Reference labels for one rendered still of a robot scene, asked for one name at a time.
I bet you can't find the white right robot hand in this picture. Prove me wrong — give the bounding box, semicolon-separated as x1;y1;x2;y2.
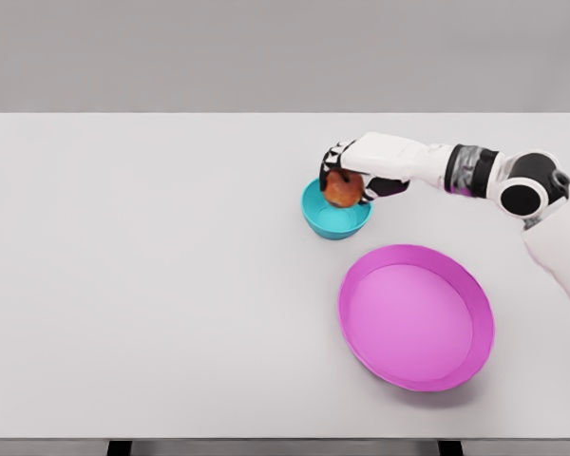
318;131;417;206

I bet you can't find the red apple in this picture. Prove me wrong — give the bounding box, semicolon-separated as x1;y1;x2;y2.
324;168;365;210

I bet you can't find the blue bowl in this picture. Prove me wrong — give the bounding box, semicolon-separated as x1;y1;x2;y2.
300;178;374;241

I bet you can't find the pink plate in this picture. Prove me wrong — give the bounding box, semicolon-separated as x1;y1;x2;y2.
337;244;496;393

